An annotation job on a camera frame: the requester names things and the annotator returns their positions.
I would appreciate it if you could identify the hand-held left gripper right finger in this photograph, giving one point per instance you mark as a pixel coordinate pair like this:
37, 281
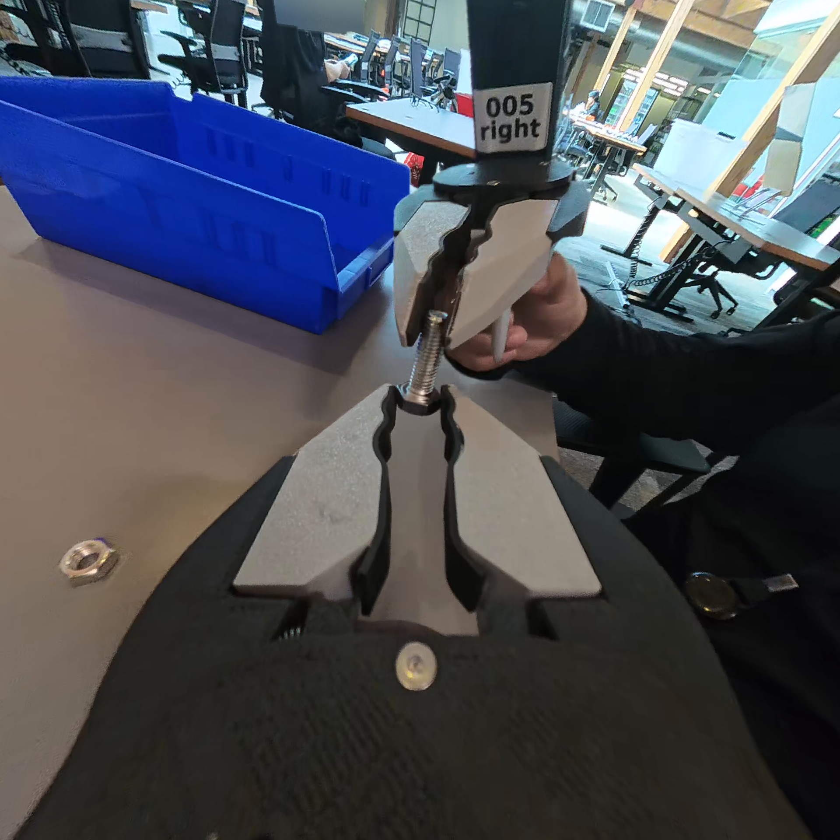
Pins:
525, 525

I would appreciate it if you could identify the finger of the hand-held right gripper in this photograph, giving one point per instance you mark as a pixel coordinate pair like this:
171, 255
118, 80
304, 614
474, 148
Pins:
420, 243
518, 249

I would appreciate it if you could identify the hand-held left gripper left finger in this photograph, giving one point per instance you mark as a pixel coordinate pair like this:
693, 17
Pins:
315, 518

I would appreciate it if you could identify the steel hex bolt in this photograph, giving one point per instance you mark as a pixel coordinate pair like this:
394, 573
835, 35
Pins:
420, 367

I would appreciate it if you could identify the blue plastic bin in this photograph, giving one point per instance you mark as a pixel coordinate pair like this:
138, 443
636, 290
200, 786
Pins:
164, 216

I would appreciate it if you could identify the person's right forearm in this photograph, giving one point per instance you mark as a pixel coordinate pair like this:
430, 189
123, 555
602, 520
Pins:
656, 374

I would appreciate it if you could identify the person's right hand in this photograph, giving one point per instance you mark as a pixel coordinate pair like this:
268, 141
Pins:
544, 315

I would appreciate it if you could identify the black office chair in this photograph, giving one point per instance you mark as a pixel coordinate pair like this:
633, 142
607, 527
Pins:
223, 46
105, 39

